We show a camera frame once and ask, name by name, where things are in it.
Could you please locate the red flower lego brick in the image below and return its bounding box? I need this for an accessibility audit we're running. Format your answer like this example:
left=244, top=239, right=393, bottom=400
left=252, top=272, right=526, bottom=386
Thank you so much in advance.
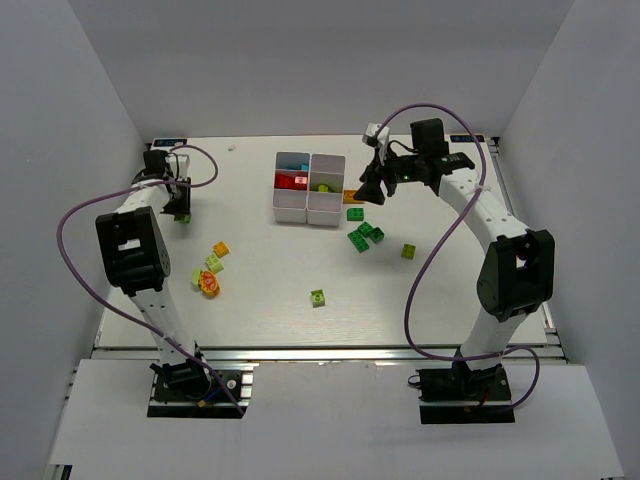
left=293, top=172, right=308, bottom=191

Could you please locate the lime green small lego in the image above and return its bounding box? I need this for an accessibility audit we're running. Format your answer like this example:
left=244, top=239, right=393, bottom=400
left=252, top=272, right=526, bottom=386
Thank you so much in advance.
left=401, top=244, right=416, bottom=260

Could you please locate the teal rounded lego brick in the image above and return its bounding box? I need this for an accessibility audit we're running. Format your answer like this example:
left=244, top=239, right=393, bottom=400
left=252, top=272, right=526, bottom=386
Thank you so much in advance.
left=276, top=152, right=307, bottom=171

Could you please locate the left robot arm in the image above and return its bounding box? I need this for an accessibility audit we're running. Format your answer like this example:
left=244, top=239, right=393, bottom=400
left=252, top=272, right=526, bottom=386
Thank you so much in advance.
left=95, top=150, right=210, bottom=399

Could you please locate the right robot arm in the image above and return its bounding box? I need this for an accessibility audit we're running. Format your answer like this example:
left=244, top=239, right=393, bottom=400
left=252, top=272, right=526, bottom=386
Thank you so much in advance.
left=354, top=119, right=555, bottom=372

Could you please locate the orange flat lego brick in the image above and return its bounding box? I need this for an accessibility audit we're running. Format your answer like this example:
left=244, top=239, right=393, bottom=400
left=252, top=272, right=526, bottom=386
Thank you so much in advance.
left=343, top=189, right=363, bottom=204

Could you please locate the green L-shaped lego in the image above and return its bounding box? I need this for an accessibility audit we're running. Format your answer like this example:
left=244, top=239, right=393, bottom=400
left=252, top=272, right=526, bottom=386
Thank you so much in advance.
left=357, top=221, right=385, bottom=244

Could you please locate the white right divided container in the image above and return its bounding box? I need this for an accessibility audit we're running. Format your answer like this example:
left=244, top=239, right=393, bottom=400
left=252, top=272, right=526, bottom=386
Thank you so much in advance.
left=306, top=154, right=346, bottom=227

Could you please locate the green lego brick lower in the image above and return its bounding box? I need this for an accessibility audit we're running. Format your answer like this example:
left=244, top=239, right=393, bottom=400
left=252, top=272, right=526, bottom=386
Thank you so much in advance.
left=347, top=230, right=369, bottom=253

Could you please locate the orange small lego brick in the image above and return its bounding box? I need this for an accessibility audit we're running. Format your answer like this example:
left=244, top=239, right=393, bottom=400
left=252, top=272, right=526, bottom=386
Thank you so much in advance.
left=212, top=242, right=230, bottom=258

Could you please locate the lime lego brick left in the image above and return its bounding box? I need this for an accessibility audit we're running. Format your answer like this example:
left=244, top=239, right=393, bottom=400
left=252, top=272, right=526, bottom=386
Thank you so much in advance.
left=205, top=253, right=224, bottom=275

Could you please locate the lime lego brick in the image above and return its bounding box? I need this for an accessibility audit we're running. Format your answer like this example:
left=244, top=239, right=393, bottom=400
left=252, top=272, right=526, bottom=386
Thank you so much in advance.
left=205, top=253, right=224, bottom=275
left=310, top=289, right=326, bottom=308

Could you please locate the blue table label left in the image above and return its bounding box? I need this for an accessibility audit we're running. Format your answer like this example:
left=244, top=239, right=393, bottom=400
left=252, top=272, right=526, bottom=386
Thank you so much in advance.
left=151, top=138, right=187, bottom=148

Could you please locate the blue table label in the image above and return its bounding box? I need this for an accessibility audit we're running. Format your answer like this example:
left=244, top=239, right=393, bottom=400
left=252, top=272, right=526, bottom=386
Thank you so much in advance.
left=449, top=134, right=485, bottom=143
left=151, top=138, right=187, bottom=148

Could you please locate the blue table label right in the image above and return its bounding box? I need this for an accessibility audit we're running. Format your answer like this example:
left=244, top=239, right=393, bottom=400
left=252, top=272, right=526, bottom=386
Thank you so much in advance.
left=449, top=134, right=485, bottom=143

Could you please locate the pale green curved lego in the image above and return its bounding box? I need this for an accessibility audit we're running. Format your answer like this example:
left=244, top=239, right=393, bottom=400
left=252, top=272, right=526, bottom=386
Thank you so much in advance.
left=191, top=269, right=201, bottom=287

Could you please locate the yellow flower lego brick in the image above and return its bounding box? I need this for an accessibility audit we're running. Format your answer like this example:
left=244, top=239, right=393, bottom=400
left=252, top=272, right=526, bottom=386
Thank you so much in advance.
left=198, top=270, right=220, bottom=297

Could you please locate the lime lego brick center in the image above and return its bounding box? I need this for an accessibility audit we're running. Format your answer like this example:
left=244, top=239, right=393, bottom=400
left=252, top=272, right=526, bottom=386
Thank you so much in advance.
left=310, top=289, right=326, bottom=308

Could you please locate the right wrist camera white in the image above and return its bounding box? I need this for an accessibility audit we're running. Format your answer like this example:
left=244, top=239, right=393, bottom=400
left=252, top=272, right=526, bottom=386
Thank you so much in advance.
left=363, top=123, right=390, bottom=165

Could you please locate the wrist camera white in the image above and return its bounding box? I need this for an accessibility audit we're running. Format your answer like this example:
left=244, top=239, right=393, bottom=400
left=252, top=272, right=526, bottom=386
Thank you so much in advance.
left=167, top=152, right=190, bottom=182
left=363, top=123, right=390, bottom=165

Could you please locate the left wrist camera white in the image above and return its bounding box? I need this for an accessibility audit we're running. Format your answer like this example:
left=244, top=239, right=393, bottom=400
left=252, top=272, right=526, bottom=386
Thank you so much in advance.
left=167, top=152, right=190, bottom=182

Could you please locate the aluminium rail front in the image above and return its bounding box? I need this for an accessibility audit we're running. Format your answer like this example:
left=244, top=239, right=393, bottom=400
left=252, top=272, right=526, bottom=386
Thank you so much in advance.
left=92, top=343, right=471, bottom=364

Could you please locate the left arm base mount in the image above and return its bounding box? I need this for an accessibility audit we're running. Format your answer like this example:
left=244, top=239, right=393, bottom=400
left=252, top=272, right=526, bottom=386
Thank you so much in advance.
left=147, top=365, right=248, bottom=419

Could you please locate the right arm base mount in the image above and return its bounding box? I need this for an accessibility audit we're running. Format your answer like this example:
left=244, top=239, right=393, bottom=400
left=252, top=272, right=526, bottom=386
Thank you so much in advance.
left=408, top=362, right=515, bottom=425

